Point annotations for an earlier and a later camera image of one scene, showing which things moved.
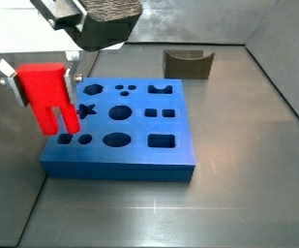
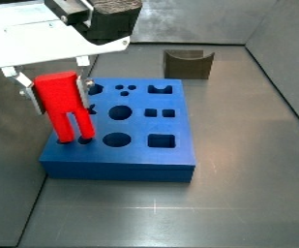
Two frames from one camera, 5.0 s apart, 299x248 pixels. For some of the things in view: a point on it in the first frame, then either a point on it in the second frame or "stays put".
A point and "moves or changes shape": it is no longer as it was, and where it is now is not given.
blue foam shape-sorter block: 133,138 stays put
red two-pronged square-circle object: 45,88 moves or changes shape
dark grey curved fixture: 187,64 stays put
